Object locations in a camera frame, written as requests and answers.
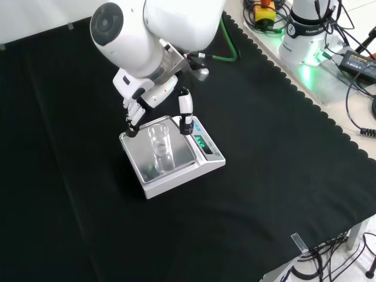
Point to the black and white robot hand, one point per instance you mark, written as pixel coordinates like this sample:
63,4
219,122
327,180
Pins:
155,94

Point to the white table leg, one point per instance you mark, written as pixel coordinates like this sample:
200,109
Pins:
357,235

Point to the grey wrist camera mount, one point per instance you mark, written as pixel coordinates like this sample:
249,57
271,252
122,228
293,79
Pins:
201,73

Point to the black scalloped bench cloth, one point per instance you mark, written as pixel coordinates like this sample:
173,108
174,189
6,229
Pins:
235,205

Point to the clear glass beaker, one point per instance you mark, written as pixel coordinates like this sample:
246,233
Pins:
161,152

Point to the white electronic balance steel pan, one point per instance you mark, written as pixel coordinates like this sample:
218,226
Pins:
182,176

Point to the yellow stop button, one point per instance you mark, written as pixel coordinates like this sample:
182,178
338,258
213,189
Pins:
264,11

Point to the pale metal base board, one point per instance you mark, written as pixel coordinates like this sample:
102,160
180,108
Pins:
326,85

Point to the black power adapter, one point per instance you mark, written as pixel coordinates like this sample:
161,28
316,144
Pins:
358,63

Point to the black tripod leg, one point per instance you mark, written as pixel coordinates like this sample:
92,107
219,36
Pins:
365,41

